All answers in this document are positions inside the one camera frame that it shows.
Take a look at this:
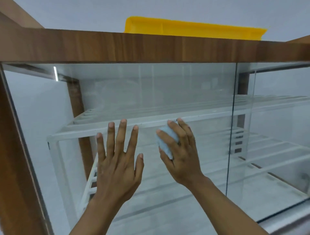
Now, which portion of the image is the person's left hand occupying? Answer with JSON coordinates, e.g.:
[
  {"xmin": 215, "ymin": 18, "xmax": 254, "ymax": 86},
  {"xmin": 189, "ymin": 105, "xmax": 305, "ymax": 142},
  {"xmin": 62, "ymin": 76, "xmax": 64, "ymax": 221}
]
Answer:
[{"xmin": 91, "ymin": 118, "xmax": 145, "ymax": 206}]

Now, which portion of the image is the person's right hand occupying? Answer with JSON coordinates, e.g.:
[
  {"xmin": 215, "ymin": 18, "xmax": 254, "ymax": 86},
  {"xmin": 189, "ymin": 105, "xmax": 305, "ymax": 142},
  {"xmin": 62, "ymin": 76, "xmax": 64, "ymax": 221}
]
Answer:
[{"xmin": 156, "ymin": 118, "xmax": 210, "ymax": 192}]

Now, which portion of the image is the light blue cleaning cloth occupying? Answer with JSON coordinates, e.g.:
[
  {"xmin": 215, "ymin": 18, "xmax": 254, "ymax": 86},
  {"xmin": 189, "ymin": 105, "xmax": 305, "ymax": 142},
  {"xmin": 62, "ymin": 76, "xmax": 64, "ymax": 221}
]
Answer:
[{"xmin": 155, "ymin": 122, "xmax": 181, "ymax": 160}]

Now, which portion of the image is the wooden framed display cabinet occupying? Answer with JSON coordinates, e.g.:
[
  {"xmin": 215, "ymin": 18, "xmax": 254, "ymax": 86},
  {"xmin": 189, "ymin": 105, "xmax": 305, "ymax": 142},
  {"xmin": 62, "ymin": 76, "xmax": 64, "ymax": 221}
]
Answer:
[{"xmin": 0, "ymin": 0, "xmax": 310, "ymax": 235}]

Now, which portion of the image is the yellow plastic tray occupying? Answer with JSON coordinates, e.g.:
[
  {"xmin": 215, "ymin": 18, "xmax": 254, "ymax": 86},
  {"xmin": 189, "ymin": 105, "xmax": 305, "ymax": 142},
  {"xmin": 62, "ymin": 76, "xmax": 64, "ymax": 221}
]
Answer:
[{"xmin": 123, "ymin": 16, "xmax": 267, "ymax": 40}]

